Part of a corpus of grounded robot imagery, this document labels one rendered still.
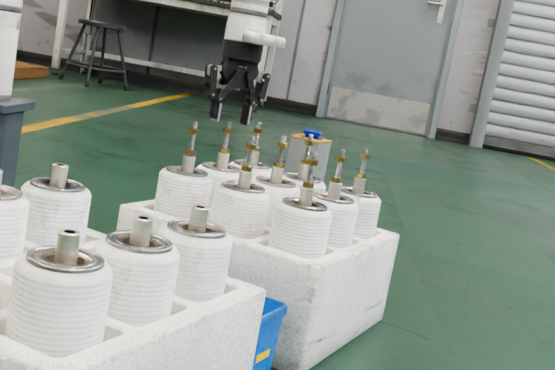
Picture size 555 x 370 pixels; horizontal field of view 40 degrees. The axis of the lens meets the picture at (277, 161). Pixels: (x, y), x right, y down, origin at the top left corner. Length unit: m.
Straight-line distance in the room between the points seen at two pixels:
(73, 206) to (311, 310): 0.39
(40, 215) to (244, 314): 0.31
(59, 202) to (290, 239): 0.37
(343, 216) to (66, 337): 0.67
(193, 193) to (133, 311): 0.50
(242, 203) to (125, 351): 0.53
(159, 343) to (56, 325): 0.12
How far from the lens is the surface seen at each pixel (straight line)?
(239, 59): 1.40
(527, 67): 6.47
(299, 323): 1.20
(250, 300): 0.98
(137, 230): 0.86
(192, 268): 0.93
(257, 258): 1.21
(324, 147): 1.67
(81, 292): 0.75
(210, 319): 0.90
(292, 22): 6.38
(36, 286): 0.75
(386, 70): 6.35
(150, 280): 0.84
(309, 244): 1.21
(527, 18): 6.46
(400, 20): 6.37
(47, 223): 1.07
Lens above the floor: 0.49
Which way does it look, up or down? 8 degrees down
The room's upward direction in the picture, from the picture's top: 10 degrees clockwise
